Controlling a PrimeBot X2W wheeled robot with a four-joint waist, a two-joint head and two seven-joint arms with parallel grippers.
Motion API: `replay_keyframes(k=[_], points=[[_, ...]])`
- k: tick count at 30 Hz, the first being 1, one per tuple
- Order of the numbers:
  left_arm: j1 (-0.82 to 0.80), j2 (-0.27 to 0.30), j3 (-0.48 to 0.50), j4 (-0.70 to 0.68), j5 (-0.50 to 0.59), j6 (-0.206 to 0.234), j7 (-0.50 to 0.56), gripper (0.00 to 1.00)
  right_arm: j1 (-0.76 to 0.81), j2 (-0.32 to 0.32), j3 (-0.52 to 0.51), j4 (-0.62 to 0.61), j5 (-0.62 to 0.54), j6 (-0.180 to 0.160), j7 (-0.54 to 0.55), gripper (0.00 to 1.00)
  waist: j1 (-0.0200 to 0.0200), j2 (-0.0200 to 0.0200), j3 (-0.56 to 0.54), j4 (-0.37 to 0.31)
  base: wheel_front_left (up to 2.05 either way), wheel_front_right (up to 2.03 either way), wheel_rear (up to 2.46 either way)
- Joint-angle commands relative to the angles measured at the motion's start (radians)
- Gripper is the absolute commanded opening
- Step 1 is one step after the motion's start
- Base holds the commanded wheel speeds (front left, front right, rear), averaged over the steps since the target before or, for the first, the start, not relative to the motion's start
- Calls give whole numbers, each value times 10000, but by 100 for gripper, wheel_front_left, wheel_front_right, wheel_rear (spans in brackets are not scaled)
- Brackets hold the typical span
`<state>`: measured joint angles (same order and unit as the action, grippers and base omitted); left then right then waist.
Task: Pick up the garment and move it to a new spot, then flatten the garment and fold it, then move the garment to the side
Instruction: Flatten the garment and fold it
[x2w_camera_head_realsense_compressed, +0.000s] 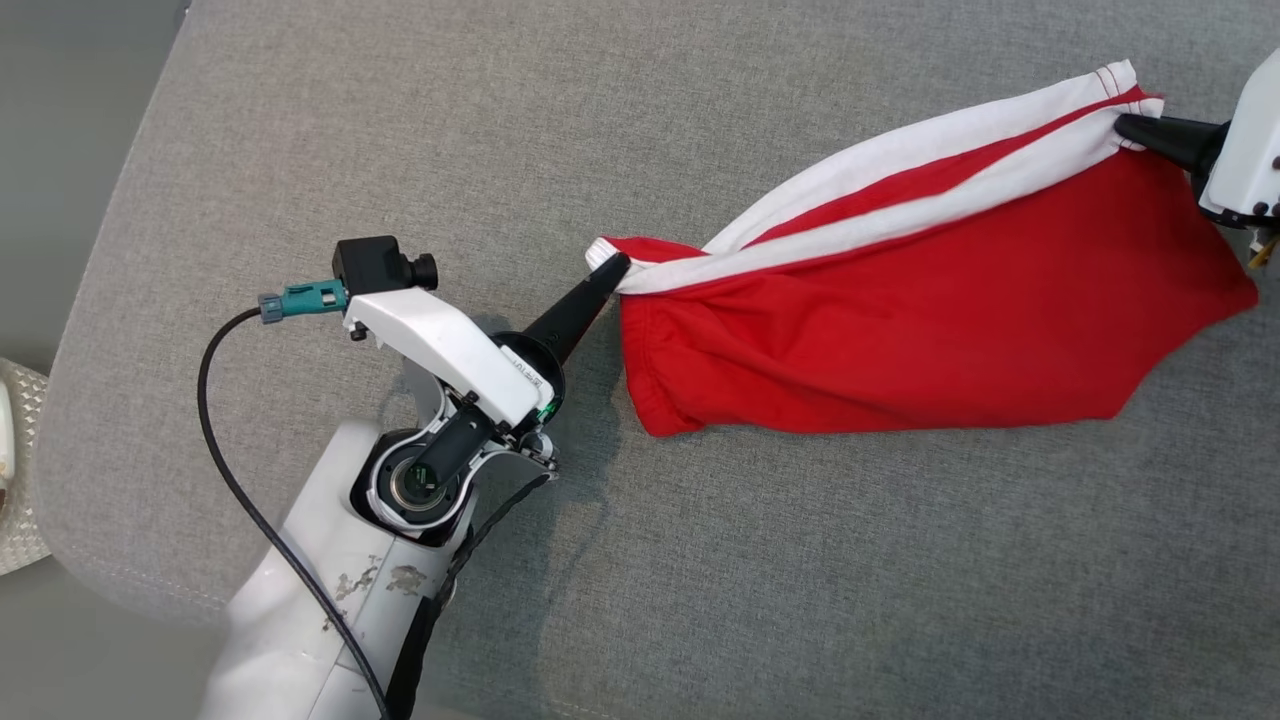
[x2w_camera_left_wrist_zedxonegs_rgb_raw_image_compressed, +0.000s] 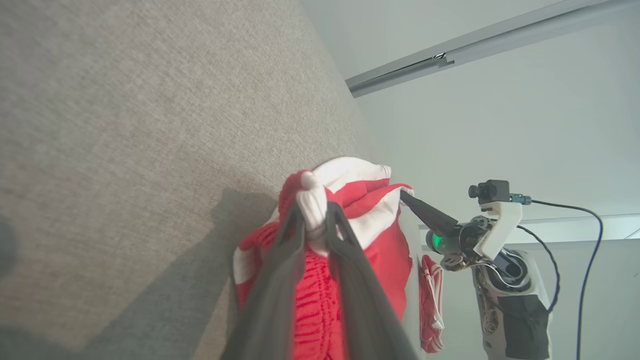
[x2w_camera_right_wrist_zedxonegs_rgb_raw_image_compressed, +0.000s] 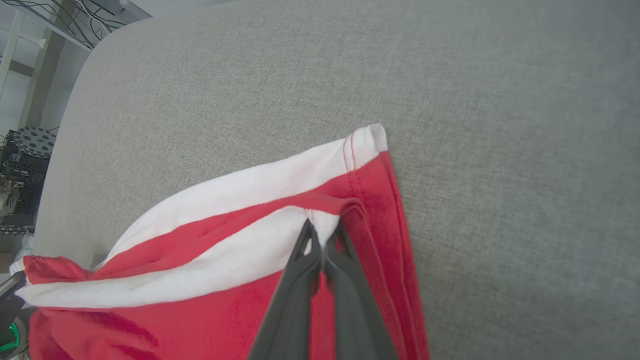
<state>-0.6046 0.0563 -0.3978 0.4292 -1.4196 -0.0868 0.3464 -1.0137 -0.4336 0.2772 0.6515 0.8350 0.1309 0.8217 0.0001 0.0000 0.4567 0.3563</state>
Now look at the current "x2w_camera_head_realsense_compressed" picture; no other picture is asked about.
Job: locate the teal left camera connector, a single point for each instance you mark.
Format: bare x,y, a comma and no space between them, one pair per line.
305,300

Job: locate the red shorts white trim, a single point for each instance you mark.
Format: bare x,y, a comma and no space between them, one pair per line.
950,320

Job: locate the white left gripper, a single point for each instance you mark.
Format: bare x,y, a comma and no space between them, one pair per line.
440,340

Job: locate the grey fabric sofa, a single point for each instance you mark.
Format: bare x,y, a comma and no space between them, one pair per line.
750,550

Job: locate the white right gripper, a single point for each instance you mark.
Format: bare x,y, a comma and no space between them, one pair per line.
1255,150

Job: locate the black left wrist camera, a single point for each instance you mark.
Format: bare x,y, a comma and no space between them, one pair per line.
375,265

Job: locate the white perforated laundry basket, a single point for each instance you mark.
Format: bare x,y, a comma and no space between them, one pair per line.
20,480

